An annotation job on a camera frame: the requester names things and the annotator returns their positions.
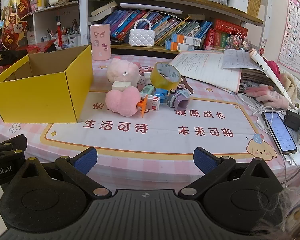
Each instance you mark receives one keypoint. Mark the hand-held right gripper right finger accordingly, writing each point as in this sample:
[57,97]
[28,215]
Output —
[204,161]

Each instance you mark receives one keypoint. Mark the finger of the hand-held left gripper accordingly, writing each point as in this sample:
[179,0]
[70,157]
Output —
[12,145]

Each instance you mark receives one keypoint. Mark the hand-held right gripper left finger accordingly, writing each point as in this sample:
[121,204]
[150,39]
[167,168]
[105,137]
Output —
[86,160]

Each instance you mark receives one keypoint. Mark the yellow cardboard box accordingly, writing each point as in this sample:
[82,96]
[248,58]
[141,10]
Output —
[40,97]

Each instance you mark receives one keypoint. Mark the yellow tape roll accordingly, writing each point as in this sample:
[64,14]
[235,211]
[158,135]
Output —
[157,79]

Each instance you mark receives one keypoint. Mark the pink plush pig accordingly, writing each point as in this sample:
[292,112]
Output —
[120,71]

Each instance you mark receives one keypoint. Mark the purple toy car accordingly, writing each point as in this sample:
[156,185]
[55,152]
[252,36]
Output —
[177,98]

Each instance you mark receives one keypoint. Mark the pink heart plush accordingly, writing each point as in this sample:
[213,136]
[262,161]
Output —
[122,101]

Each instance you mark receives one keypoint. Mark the red white small box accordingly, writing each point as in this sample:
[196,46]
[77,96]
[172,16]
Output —
[153,103]

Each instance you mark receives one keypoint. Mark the orange plastic clip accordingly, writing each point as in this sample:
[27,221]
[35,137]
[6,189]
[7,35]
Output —
[141,104]

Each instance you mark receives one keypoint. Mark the black smartphone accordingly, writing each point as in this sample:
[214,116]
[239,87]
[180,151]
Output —
[280,132]

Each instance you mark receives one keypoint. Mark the blue binder clip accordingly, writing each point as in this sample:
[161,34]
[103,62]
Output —
[160,92]

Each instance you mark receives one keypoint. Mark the white eraser block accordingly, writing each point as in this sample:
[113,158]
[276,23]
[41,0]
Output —
[121,85]

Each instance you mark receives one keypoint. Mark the black cloth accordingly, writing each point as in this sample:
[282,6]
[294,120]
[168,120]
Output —
[12,56]

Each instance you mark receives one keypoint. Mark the mint green clip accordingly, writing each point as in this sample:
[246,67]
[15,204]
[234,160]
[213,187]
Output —
[147,90]

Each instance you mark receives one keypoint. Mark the pink knitted glove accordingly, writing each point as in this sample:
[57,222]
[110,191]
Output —
[267,94]

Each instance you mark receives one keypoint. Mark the open workbook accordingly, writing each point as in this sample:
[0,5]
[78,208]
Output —
[205,67]

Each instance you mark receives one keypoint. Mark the stack of paper booklets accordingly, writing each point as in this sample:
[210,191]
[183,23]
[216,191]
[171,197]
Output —
[255,78]

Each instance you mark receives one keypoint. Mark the black charger block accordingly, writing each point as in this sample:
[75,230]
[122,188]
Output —
[292,120]

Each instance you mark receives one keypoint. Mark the fuzzy beige sleeve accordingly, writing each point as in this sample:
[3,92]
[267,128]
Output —
[285,220]

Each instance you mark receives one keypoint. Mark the red paper sheet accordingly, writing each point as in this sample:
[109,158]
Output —
[37,47]

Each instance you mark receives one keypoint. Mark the printed paper sheet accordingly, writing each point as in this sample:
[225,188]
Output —
[237,60]

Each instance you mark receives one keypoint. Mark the long white yellow booklet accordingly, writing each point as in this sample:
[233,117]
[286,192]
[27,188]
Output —
[267,72]

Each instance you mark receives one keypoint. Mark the orange blue carton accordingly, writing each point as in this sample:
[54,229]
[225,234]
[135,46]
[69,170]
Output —
[187,39]
[182,46]

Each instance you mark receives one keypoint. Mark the red festive cutout decoration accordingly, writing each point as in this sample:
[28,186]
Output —
[13,27]

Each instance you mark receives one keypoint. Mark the beige fleece blanket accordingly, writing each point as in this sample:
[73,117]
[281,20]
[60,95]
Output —
[297,87]

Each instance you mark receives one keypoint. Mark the pink cylinder holder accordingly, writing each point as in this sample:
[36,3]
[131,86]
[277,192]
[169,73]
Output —
[100,42]

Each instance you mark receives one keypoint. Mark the red hanging tassel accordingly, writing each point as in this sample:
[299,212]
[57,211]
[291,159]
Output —
[59,33]

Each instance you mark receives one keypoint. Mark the group of pen holders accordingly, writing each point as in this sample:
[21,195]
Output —
[72,38]

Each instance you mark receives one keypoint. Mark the glittery flower bouquet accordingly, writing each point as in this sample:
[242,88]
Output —
[238,42]

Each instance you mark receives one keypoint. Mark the row of red dictionaries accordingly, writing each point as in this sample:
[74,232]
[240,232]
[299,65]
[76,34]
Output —
[225,33]

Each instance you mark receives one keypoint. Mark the white shelf cabinet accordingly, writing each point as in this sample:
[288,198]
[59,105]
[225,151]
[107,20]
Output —
[45,17]

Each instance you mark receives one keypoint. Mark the white quilted pearl handbag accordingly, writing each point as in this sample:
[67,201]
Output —
[141,38]

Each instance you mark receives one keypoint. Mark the row of blue books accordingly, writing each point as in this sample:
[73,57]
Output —
[165,25]

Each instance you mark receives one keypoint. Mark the white bottle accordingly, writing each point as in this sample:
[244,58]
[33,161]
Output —
[41,1]

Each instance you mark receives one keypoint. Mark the stack of lying books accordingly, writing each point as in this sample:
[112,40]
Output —
[103,11]

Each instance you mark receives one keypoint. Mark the white paper roll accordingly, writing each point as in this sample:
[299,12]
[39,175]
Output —
[150,7]

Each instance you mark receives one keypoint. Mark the white storage bin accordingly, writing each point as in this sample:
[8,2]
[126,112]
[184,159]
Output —
[237,1]

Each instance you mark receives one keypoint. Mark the alphabet wall poster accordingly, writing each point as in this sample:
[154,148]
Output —
[293,35]

